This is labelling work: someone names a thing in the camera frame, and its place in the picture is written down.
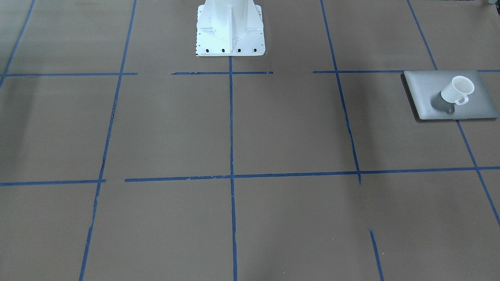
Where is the white ceramic cup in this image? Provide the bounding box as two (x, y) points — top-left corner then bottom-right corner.
(440, 75), (475, 105)

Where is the grey closed laptop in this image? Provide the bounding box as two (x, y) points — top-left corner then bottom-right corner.
(403, 70), (499, 121)

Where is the blue tape grid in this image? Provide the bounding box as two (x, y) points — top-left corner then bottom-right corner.
(1, 0), (499, 281)

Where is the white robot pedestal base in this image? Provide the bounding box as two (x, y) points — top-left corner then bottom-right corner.
(195, 0), (266, 57)

